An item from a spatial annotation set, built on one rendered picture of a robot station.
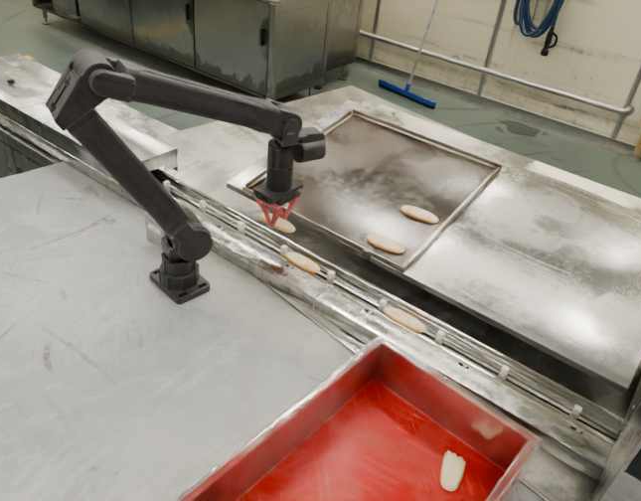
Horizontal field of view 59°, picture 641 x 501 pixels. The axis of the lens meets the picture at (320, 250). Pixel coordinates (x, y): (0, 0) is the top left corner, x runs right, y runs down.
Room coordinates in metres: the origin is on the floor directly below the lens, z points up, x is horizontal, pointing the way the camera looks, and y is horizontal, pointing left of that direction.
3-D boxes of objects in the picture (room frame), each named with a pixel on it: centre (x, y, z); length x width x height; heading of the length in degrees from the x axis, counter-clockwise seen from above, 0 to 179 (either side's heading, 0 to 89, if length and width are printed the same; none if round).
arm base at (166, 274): (0.97, 0.30, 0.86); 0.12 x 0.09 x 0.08; 49
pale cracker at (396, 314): (0.90, -0.19, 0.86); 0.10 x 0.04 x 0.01; 56
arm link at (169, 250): (0.99, 0.29, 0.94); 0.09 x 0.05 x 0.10; 125
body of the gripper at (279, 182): (1.11, 0.11, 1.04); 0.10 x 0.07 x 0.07; 146
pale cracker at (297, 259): (1.06, 0.04, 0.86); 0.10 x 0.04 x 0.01; 56
